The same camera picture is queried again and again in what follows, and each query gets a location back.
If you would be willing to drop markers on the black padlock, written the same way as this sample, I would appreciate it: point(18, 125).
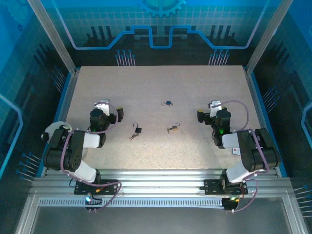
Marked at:
point(138, 130)

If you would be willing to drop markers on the brass padlock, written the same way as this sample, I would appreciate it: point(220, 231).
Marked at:
point(174, 128)

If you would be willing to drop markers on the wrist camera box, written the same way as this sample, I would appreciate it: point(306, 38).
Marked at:
point(104, 107)
point(214, 107)

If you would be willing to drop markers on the grey white plush dog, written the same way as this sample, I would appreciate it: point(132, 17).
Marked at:
point(54, 126)

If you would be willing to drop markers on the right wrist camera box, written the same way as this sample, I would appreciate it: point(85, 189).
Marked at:
point(214, 107)

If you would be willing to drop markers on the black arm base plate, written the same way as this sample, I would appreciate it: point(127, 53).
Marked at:
point(210, 186)
point(109, 186)

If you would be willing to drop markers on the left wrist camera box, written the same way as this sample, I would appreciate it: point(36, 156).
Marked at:
point(104, 107)

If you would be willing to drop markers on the aluminium corner post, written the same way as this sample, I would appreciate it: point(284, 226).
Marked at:
point(53, 36)
point(268, 36)

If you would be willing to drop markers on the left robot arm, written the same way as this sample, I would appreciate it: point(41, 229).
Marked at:
point(73, 151)

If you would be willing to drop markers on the aluminium table side rail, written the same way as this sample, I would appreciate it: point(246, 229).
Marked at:
point(256, 97)
point(69, 92)

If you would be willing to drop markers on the black base electronics board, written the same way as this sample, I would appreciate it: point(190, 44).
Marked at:
point(231, 206)
point(93, 203)

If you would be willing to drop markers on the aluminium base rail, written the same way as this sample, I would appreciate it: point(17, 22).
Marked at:
point(158, 180)

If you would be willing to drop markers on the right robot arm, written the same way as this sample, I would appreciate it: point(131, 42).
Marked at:
point(258, 153)

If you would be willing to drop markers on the teal padlock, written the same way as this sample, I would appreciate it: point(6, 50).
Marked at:
point(168, 102)

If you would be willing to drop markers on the clear packet white label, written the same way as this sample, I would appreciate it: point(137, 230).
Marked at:
point(236, 151)

